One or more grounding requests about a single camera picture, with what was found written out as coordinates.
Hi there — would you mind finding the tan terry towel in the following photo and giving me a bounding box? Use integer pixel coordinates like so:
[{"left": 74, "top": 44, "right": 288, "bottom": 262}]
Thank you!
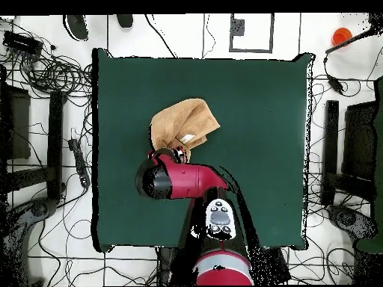
[{"left": 149, "top": 97, "right": 221, "bottom": 164}]

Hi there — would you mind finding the dark green table cloth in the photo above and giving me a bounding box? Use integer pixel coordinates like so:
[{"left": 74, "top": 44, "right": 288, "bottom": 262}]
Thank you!
[{"left": 91, "top": 47, "right": 315, "bottom": 253}]

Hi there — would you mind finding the black power strip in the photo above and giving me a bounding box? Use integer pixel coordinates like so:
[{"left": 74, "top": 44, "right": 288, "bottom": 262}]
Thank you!
[
  {"left": 269, "top": 247, "right": 292, "bottom": 284},
  {"left": 67, "top": 138, "right": 91, "bottom": 188}
]

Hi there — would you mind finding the black stand bar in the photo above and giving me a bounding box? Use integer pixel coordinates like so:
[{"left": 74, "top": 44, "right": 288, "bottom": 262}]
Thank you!
[
  {"left": 321, "top": 99, "right": 340, "bottom": 206},
  {"left": 46, "top": 90, "right": 65, "bottom": 200}
]

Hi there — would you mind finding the small dark shoe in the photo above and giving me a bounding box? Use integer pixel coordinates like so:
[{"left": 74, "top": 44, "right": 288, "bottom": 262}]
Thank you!
[{"left": 116, "top": 13, "right": 135, "bottom": 29}]

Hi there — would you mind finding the grey stand base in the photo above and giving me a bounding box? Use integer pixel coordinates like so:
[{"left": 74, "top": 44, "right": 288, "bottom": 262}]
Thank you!
[
  {"left": 2, "top": 197, "right": 58, "bottom": 286},
  {"left": 326, "top": 203, "right": 379, "bottom": 241}
]

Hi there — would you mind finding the dark box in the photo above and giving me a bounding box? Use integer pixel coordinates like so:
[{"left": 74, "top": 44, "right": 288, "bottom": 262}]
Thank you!
[
  {"left": 341, "top": 100, "right": 379, "bottom": 180},
  {"left": 0, "top": 83, "right": 31, "bottom": 161}
]

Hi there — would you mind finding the large dark shoe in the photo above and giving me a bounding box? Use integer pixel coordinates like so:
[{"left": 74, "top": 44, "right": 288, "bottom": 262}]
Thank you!
[{"left": 63, "top": 13, "right": 90, "bottom": 42}]

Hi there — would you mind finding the black power adapter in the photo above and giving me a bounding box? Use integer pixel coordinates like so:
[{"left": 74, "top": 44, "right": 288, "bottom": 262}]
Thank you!
[{"left": 326, "top": 74, "right": 345, "bottom": 95}]

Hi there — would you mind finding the black electronics box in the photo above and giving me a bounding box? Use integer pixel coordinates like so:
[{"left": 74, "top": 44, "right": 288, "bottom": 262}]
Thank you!
[{"left": 1, "top": 30, "right": 44, "bottom": 56}]

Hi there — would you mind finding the orange cup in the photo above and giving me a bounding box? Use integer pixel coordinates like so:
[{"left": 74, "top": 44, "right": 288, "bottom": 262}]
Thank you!
[{"left": 331, "top": 27, "right": 353, "bottom": 47}]

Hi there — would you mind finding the black rod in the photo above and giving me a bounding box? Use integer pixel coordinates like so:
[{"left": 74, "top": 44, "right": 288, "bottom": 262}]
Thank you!
[{"left": 324, "top": 25, "right": 383, "bottom": 55}]

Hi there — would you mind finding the grey square floor frame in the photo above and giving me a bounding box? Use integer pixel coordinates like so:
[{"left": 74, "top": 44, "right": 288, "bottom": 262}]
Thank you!
[{"left": 228, "top": 13, "right": 275, "bottom": 54}]

